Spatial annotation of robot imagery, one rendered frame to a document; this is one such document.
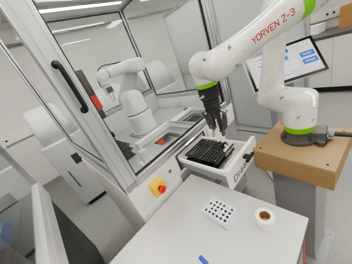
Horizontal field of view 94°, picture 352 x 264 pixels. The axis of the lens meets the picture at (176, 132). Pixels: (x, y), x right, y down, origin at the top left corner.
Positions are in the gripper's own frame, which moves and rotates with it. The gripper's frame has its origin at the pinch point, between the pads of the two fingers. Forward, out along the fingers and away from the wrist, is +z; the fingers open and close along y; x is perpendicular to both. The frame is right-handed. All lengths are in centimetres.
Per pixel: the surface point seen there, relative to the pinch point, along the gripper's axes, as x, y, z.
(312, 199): 13, 35, 43
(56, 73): -45, -23, -50
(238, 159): -5.7, 11.0, 8.2
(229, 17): 172, -72, -58
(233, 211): -23.7, 14.9, 20.8
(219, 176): -13.7, 4.2, 14.4
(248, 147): 4.4, 11.1, 8.8
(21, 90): -45, -352, -76
